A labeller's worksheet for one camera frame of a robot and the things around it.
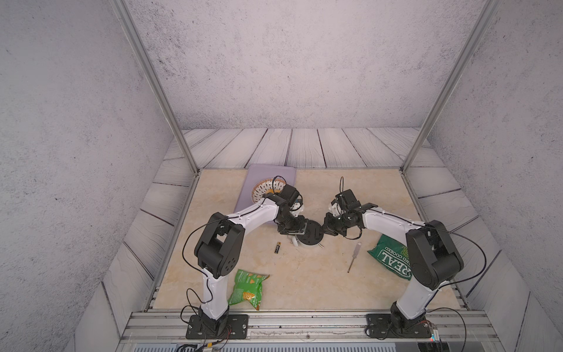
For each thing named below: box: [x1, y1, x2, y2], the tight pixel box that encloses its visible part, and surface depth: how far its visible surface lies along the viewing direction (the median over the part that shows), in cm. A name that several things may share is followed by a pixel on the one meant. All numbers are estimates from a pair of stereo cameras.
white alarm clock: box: [291, 219, 325, 248], surface depth 91 cm
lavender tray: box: [233, 163, 297, 214], surface depth 125 cm
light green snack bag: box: [227, 269, 270, 311], surface depth 79 cm
